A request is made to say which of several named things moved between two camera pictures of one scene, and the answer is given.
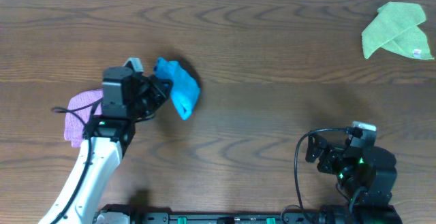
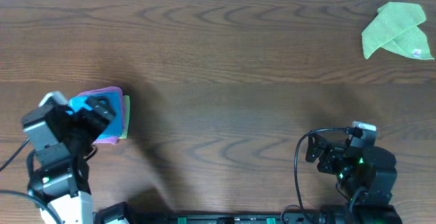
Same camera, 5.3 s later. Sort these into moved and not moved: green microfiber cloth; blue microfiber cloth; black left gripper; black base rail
Moved: black left gripper; blue microfiber cloth
Not moved: green microfiber cloth; black base rail
